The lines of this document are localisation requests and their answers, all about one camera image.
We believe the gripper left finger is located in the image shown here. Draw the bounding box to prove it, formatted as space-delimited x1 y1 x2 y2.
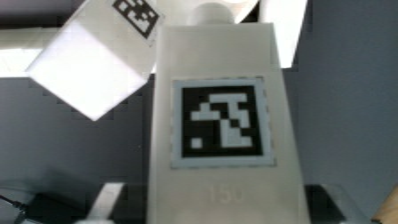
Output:
81 182 145 224

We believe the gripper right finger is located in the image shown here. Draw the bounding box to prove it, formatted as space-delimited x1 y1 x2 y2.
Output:
305 184 371 224

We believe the white stool leg with tag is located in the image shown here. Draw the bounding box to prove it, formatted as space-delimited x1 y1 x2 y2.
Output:
26 0 163 120

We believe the white obstacle wall frame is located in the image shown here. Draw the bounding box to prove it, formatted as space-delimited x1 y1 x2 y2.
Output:
0 0 307 78

